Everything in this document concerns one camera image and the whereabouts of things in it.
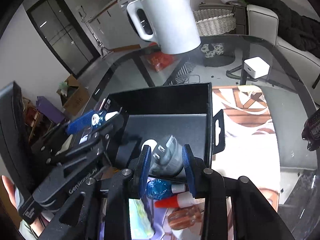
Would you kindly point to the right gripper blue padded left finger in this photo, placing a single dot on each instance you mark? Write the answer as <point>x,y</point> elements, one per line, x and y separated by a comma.
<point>125,185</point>

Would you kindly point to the finger of the blue pad left gripper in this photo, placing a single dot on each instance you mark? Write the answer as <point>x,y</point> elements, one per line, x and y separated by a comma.
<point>80,123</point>

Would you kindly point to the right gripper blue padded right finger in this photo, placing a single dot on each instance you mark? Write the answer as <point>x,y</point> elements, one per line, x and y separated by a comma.
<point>203,182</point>

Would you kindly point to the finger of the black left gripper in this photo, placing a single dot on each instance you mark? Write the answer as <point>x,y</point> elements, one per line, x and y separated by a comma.
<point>101,134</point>

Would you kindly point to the blue bottle with face label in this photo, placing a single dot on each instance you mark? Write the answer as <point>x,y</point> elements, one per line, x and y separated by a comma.
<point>101,117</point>

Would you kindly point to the red cap white tube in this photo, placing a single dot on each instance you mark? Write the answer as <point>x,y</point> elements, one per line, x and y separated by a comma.
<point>180,200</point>

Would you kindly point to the amber handle screwdriver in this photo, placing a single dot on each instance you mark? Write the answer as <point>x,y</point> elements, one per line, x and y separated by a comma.
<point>185,217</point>

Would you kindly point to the grey round usb socket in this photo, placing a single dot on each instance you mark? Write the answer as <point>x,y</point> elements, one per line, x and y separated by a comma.
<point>166,157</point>

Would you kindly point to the pale green plastic case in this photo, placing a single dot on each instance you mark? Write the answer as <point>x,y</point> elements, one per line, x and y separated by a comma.
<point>140,225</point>

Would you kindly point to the person's left hand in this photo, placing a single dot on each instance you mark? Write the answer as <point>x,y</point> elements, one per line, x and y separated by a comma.
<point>28,231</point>

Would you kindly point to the cardboard box on floor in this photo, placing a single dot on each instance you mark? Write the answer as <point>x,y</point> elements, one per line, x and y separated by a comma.
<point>73,95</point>

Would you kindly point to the purple bag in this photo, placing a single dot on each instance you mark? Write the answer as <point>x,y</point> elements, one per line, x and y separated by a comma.
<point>45,107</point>

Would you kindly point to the wooden shoe rack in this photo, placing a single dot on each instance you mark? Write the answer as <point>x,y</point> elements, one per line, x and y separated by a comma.
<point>36,123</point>

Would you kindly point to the black data acquisition device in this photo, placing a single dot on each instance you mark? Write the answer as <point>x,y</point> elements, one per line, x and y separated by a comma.
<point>16,153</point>

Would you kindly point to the mop by counter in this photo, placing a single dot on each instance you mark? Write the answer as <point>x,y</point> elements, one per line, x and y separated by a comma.
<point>104,51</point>

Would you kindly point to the black cardboard box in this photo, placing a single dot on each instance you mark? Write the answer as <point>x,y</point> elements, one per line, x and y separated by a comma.
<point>184,111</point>

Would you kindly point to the red bag under table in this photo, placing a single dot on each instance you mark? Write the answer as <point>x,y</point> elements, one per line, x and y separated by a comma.
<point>158,60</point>

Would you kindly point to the black framed glass door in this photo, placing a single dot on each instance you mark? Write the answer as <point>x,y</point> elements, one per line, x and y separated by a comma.
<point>63,35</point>

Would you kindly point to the cola bottle red label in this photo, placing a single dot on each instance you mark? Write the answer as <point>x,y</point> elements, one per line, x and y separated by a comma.
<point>311,131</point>

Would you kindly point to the white charger cube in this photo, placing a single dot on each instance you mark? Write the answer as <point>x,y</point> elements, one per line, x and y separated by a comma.
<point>256,67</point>

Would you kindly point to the white electric kettle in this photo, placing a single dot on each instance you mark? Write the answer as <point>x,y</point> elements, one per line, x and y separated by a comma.
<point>169,23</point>

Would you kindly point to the white wicker basket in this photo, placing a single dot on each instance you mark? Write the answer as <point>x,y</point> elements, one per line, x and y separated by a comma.
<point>212,22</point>

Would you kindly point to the white sofa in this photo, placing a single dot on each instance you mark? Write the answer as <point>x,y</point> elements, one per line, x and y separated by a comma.
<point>263,23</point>

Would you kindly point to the black jacket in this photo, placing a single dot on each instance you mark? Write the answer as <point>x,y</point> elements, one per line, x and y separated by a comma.
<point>301,32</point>

